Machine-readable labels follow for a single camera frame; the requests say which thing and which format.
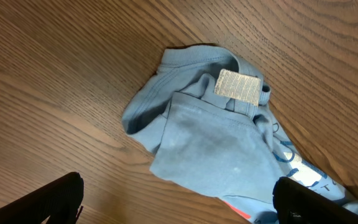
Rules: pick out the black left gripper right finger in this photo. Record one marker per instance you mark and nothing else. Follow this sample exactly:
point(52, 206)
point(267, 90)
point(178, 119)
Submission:
point(296, 204)

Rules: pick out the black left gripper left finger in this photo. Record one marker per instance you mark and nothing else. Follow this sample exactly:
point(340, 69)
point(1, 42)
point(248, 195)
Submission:
point(58, 202)

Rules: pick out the light blue t-shirt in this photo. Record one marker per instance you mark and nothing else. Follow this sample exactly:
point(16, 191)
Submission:
point(205, 117)

